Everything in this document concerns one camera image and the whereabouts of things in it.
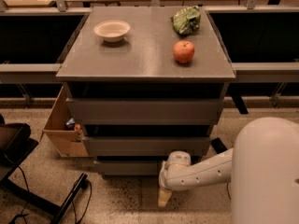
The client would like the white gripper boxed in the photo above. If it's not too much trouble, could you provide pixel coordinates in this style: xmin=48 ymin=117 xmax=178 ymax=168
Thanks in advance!
xmin=158 ymin=151 xmax=191 ymax=207

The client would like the grey bottom drawer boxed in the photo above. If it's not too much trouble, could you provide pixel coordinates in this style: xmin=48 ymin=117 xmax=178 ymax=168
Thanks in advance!
xmin=94 ymin=161 xmax=163 ymax=176

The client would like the grey drawer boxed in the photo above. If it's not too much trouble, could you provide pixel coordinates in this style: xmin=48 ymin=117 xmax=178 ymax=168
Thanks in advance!
xmin=66 ymin=98 xmax=224 ymax=125
xmin=83 ymin=137 xmax=210 ymax=156
xmin=94 ymin=161 xmax=163 ymax=176

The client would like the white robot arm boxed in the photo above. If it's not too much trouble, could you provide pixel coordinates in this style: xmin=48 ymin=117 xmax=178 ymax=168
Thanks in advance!
xmin=158 ymin=117 xmax=299 ymax=224

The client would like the grey middle drawer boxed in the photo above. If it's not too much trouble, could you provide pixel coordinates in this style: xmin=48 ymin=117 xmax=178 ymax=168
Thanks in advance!
xmin=83 ymin=137 xmax=210 ymax=156

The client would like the grey top drawer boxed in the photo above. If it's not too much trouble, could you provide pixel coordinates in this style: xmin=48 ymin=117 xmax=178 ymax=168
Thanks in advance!
xmin=66 ymin=98 xmax=224 ymax=125

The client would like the grey drawer cabinet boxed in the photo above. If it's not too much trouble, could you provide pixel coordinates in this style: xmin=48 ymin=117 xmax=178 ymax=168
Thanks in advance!
xmin=56 ymin=7 xmax=235 ymax=161

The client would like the black power adapter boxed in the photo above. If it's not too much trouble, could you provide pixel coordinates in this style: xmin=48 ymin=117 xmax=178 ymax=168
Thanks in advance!
xmin=211 ymin=138 xmax=227 ymax=154

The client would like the brown cardboard box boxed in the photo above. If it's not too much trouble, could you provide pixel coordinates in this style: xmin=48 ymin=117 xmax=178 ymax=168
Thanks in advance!
xmin=43 ymin=88 xmax=88 ymax=157

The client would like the blue item in box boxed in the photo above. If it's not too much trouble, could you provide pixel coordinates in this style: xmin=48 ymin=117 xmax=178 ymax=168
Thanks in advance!
xmin=65 ymin=119 xmax=75 ymax=130

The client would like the red apple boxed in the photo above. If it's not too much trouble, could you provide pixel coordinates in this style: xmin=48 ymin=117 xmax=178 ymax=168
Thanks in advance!
xmin=173 ymin=40 xmax=194 ymax=63

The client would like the black chair seat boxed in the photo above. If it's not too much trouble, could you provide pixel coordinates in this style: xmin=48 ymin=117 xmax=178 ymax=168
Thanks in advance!
xmin=0 ymin=119 xmax=38 ymax=181

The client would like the black stand base left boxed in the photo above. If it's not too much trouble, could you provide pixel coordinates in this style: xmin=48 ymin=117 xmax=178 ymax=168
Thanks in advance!
xmin=0 ymin=173 xmax=90 ymax=224

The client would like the white paper bowl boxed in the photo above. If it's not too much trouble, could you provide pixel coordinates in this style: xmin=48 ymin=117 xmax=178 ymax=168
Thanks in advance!
xmin=93 ymin=21 xmax=131 ymax=43

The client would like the green chip bag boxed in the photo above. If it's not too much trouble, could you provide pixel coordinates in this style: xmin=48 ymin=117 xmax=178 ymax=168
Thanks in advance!
xmin=171 ymin=6 xmax=201 ymax=35

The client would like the black floor cable left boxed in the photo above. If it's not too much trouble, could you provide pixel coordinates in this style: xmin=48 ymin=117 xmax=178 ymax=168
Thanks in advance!
xmin=5 ymin=165 xmax=93 ymax=224

